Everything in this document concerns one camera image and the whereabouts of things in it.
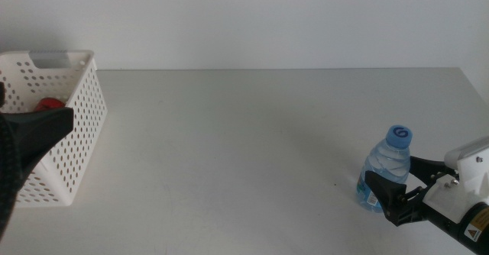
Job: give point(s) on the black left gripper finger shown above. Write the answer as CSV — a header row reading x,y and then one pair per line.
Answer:
x,y
2,94
34,133

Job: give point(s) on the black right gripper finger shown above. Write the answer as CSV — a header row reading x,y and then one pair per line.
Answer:
x,y
389,194
428,169

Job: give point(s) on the red soda can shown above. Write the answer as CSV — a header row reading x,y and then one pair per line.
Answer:
x,y
49,104

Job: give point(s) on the clear water bottle blue cap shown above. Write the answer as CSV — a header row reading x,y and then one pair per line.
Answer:
x,y
386,159

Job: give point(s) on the white perforated plastic basket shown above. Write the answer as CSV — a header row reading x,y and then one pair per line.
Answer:
x,y
80,125

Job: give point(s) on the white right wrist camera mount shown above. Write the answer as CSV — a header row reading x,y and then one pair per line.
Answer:
x,y
473,175

